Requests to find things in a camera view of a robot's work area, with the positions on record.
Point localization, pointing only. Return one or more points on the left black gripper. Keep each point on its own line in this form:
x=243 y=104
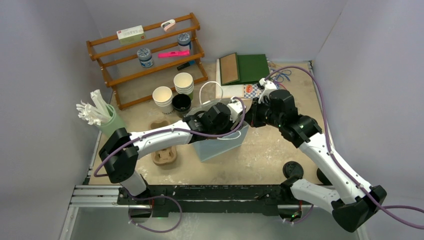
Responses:
x=230 y=124

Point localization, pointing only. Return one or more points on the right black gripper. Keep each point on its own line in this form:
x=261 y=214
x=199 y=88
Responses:
x=252 y=118

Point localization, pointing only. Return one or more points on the light blue paper bag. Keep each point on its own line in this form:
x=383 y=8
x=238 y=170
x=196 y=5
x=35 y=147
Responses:
x=210 y=146

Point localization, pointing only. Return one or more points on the white cup stack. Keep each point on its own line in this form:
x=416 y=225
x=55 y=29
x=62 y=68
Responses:
x=184 y=84
x=163 y=97

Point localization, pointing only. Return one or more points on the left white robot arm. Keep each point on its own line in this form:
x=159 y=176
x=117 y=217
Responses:
x=122 y=150

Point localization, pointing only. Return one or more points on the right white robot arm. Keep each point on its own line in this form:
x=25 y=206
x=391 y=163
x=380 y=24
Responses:
x=353 y=200

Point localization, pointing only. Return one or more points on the checkered patterned paper bag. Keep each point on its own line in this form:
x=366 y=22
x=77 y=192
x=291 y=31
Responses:
x=251 y=91

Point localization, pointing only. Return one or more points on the black paper cup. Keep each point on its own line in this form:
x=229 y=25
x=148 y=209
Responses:
x=181 y=103

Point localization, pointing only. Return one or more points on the green paper bag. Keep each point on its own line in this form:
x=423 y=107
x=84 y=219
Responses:
x=252 y=68

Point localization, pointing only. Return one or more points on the black cup lid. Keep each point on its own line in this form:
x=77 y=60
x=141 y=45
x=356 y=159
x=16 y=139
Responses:
x=292 y=168

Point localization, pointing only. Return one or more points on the black blue marker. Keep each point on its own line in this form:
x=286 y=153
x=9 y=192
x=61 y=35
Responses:
x=185 y=65

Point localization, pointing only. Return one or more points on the brown pulp cup carrier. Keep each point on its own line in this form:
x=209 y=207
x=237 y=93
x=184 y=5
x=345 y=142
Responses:
x=165 y=155

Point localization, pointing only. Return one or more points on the pink marker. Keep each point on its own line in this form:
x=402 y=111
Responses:
x=173 y=54

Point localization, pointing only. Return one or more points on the stacked black cup lids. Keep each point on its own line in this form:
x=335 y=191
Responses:
x=322 y=178

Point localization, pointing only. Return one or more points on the right blue white jar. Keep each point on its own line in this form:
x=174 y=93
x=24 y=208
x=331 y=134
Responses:
x=184 y=42

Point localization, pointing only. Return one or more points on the blue white jar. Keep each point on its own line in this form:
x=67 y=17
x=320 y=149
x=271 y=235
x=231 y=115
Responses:
x=145 y=57
x=184 y=42

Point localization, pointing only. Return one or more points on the wooden shelf rack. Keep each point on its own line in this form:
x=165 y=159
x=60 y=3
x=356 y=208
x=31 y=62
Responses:
x=157 y=47

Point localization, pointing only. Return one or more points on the left blue white jar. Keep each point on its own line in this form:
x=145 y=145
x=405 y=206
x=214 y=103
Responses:
x=145 y=57

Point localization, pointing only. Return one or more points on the green straw holder cup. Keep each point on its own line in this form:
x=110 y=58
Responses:
x=115 y=123

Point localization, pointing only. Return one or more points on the pink white stapler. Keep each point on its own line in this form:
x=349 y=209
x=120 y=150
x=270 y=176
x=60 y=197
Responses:
x=168 y=25

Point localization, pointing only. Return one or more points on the white wrapped straws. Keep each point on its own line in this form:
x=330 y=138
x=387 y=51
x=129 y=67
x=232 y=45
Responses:
x=96 y=114

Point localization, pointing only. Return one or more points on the white green box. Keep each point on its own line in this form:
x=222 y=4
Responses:
x=131 y=35

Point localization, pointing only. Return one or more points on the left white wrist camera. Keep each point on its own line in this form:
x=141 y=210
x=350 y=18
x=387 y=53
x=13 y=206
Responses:
x=236 y=110

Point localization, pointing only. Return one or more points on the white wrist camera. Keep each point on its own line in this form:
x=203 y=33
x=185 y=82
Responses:
x=236 y=110
x=266 y=87

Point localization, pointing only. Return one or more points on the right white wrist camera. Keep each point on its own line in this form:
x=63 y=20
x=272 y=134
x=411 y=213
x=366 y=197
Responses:
x=266 y=87

